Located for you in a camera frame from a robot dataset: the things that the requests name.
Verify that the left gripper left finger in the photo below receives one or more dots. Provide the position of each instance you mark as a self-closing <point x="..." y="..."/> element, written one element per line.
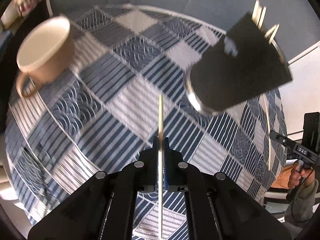
<point x="155" y="149"/>

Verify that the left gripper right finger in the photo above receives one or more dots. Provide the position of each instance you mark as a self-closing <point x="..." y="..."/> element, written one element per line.
<point x="166" y="147"/>

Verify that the wooden chopstick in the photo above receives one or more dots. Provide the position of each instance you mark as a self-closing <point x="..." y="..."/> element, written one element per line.
<point x="270" y="34"/>

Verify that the grey sleeve right forearm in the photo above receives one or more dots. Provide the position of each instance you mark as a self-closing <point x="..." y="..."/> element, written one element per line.
<point x="300" y="209"/>

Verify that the person's right hand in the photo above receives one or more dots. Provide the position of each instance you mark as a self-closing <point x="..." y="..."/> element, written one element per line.
<point x="297" y="173"/>

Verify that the blue patterned tablecloth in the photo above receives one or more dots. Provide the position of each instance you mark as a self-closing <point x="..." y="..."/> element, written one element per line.
<point x="103" y="110"/>

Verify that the black utensil holder cup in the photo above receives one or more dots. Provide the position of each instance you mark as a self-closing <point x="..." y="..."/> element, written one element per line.
<point x="242" y="65"/>

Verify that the beige ceramic mug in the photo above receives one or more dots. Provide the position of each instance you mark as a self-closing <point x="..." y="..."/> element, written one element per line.
<point x="45" y="53"/>

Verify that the black camera box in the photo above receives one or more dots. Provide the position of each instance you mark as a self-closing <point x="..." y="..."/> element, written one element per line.
<point x="311" y="131"/>

